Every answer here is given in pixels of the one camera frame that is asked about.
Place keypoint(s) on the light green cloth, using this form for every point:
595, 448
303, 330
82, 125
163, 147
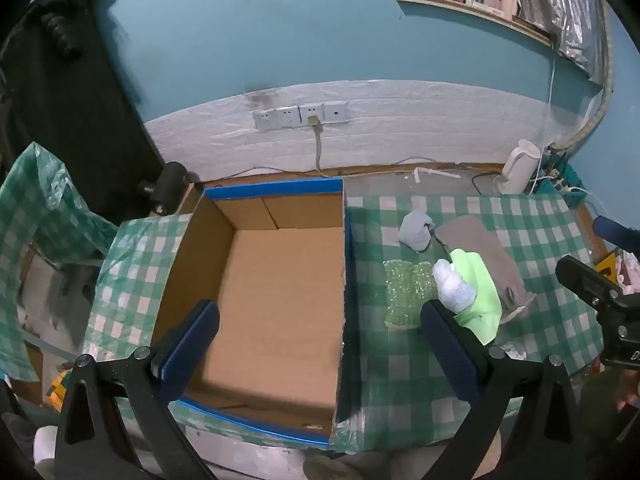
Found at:
482, 292

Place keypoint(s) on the silver foil sheet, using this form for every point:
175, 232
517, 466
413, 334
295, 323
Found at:
560, 10

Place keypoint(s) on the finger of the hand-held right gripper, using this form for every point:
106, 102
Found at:
612, 230
585, 277

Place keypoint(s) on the cardboard box blue rim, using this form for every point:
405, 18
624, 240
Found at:
280, 310

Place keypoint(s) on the white and blue sock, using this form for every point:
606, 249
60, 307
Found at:
452, 285

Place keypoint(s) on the white paper strip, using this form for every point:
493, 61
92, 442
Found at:
432, 172

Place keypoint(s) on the black hanging coat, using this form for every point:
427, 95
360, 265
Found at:
65, 100

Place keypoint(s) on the pink plastic bag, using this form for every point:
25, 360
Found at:
631, 272

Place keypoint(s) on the yellow bag black print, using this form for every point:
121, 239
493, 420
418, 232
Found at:
607, 267

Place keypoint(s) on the blue-grey sock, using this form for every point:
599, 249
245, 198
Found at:
415, 232

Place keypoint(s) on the white wall socket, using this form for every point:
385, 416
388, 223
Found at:
336, 112
310, 111
288, 117
265, 120

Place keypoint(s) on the bubble wrap sheet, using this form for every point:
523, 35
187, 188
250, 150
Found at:
405, 290

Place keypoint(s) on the wrapped wall pipe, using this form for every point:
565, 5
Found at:
592, 120

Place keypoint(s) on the wooden wall shelf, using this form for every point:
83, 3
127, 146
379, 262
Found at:
475, 12

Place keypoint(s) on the green checkered plastic sheet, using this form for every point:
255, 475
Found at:
30, 210

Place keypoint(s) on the white electric kettle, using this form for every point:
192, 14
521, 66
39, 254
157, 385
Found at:
517, 167

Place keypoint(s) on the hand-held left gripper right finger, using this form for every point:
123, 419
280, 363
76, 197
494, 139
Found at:
450, 355

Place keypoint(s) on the person's right hand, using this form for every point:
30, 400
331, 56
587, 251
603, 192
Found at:
629, 394

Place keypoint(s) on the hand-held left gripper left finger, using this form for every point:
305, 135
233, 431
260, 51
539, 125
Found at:
192, 345

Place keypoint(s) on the black cylinder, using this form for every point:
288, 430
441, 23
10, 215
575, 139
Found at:
167, 185

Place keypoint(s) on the grey-brown cloth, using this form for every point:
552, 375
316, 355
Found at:
480, 242

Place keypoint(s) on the green checkered tablecloth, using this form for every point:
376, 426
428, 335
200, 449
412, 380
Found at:
400, 370

